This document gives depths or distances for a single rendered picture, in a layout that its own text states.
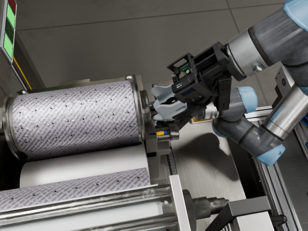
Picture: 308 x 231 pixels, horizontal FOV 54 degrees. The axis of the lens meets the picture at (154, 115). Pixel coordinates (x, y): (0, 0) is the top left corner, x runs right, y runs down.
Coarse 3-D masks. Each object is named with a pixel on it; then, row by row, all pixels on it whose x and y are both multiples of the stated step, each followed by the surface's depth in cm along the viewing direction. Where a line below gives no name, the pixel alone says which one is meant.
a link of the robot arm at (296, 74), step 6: (288, 66) 52; (294, 66) 51; (300, 66) 51; (306, 66) 51; (288, 72) 55; (294, 72) 53; (300, 72) 52; (306, 72) 52; (294, 78) 55; (300, 78) 53; (306, 78) 53; (300, 84) 55; (306, 84) 54; (306, 90) 56
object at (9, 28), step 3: (6, 18) 86; (6, 21) 86; (6, 24) 85; (9, 24) 88; (6, 27) 85; (9, 27) 87; (6, 30) 85; (9, 30) 87; (12, 30) 90; (9, 33) 87; (12, 33) 89; (9, 36) 86; (12, 36) 89; (12, 39) 88; (12, 42) 88
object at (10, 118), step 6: (132, 84) 64; (132, 90) 62; (138, 90) 62; (12, 102) 61; (12, 108) 60; (138, 114) 61; (12, 120) 59; (138, 120) 61; (12, 126) 59; (138, 126) 62; (12, 132) 59; (138, 132) 64; (144, 132) 65; (18, 144) 60
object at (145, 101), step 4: (140, 92) 65; (144, 92) 65; (140, 96) 64; (144, 96) 64; (144, 100) 63; (148, 100) 63; (144, 104) 63; (148, 104) 63; (144, 108) 63; (148, 108) 63; (144, 112) 63; (148, 112) 63; (144, 116) 64; (148, 116) 64; (144, 120) 64; (148, 120) 64
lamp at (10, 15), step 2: (8, 6) 89; (8, 8) 89; (10, 8) 91; (8, 10) 89; (10, 10) 90; (8, 12) 88; (10, 12) 90; (8, 14) 88; (10, 14) 90; (12, 14) 92; (8, 16) 88; (10, 16) 89; (12, 16) 92; (14, 16) 93; (10, 18) 89; (12, 18) 91; (14, 18) 93; (10, 20) 89; (12, 20) 91; (14, 20) 93; (12, 22) 91; (12, 24) 90
